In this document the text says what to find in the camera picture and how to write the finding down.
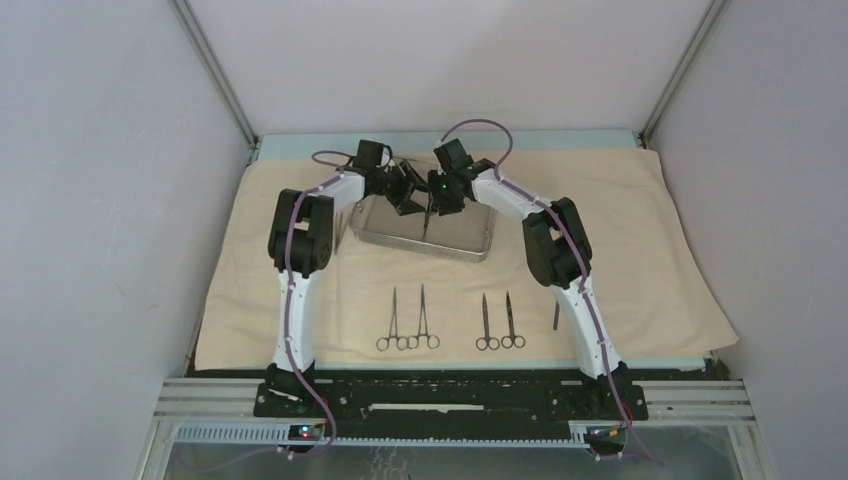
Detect metal hemostat clamp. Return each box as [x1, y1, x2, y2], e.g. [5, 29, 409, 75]
[375, 288, 410, 352]
[407, 284, 441, 350]

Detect beige cloth wrap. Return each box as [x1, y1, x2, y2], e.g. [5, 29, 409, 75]
[195, 149, 738, 370]

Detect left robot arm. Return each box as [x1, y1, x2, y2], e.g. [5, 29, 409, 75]
[268, 140, 427, 417]

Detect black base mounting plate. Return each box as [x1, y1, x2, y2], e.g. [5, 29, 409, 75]
[253, 364, 649, 421]

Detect metal surgical instrument tray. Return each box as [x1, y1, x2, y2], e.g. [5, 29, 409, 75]
[347, 196, 497, 263]

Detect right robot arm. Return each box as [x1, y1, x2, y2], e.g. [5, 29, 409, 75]
[428, 139, 625, 418]

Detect metal surgical scissors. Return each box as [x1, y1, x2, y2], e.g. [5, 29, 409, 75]
[501, 291, 526, 349]

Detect aluminium frame rail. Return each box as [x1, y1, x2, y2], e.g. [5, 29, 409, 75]
[153, 379, 756, 448]

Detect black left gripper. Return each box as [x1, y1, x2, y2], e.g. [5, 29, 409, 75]
[375, 161, 427, 217]

